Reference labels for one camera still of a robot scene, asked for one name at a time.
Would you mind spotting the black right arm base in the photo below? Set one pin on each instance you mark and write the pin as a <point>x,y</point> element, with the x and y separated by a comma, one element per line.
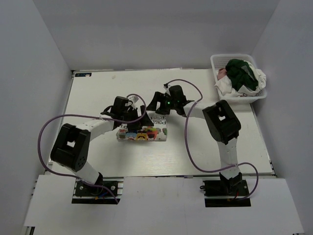
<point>215,195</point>

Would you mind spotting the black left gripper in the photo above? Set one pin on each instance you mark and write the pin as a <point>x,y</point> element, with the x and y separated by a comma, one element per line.
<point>145,122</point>

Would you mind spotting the pink t shirt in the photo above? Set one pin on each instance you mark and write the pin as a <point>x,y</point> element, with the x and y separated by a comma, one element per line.
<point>221,73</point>

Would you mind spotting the white printed t shirt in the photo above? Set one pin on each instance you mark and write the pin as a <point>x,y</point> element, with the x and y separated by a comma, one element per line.
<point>225,85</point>

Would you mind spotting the white plastic laundry basket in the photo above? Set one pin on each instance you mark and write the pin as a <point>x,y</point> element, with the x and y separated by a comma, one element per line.
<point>218,62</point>

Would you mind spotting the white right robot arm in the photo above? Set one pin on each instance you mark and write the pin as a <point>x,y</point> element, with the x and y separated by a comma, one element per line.
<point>221,121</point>

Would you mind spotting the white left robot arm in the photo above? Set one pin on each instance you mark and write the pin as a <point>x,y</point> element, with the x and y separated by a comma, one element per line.
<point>71,147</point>

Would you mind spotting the dark green t shirt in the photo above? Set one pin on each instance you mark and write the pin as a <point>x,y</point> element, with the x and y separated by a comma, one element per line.
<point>240,74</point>

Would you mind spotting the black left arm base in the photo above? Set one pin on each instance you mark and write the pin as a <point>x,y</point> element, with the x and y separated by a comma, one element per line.
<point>84,194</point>

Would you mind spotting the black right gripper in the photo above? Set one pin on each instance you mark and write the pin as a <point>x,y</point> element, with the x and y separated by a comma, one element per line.
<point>159,96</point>

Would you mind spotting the blue label sticker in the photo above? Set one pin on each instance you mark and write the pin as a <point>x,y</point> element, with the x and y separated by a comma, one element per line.
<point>83,74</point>

